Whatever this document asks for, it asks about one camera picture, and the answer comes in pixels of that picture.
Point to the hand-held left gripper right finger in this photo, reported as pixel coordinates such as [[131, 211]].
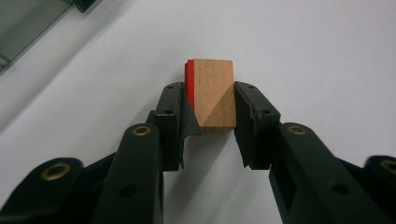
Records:
[[261, 137]]

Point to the wooden block with red face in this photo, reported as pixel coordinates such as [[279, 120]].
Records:
[[214, 93]]

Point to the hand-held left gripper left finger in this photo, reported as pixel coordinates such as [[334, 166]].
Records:
[[168, 137]]

